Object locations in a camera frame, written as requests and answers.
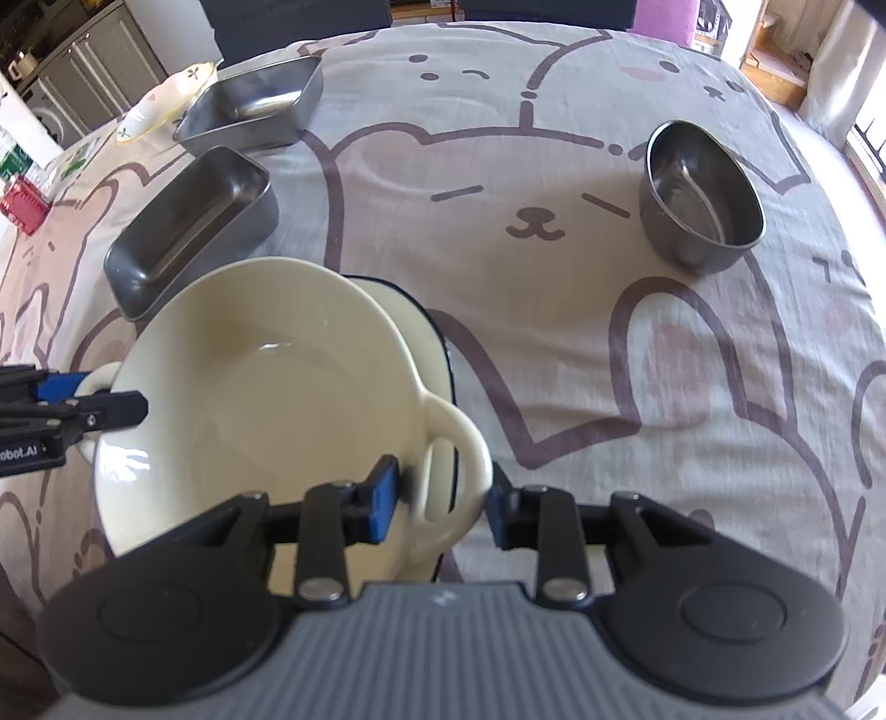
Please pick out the white flower-print bowl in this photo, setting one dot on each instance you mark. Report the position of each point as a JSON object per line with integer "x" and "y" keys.
{"x": 163, "y": 104}

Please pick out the pink cloth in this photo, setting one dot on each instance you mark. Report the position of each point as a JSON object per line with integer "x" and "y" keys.
{"x": 664, "y": 21}

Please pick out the white plate with dark rim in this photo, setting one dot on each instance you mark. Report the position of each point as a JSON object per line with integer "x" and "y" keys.
{"x": 408, "y": 332}

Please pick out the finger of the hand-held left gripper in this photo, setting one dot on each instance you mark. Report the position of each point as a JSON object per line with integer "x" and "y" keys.
{"x": 62, "y": 386}
{"x": 111, "y": 410}

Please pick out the square steel tray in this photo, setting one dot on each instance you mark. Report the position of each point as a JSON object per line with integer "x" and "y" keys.
{"x": 253, "y": 100}
{"x": 194, "y": 228}

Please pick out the dark blue chair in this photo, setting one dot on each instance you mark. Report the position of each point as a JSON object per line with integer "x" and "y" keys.
{"x": 547, "y": 12}
{"x": 297, "y": 21}

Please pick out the red drink can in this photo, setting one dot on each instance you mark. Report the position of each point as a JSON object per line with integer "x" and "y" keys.
{"x": 24, "y": 206}

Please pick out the cream curtain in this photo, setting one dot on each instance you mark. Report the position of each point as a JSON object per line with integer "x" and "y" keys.
{"x": 841, "y": 62}

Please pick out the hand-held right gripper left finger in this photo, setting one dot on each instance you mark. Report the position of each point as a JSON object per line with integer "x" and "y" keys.
{"x": 384, "y": 502}

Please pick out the grey kitchen cabinet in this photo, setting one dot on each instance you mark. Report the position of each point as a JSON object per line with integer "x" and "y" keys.
{"x": 97, "y": 62}

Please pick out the round steel bowl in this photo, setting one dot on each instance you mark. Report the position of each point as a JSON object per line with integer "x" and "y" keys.
{"x": 699, "y": 201}

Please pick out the bear-print tablecloth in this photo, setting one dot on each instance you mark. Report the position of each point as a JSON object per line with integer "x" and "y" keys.
{"x": 554, "y": 311}

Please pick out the clear water bottle green label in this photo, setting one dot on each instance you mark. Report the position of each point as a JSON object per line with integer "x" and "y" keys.
{"x": 10, "y": 163}

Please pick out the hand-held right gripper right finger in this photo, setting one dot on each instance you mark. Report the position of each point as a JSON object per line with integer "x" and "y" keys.
{"x": 497, "y": 516}

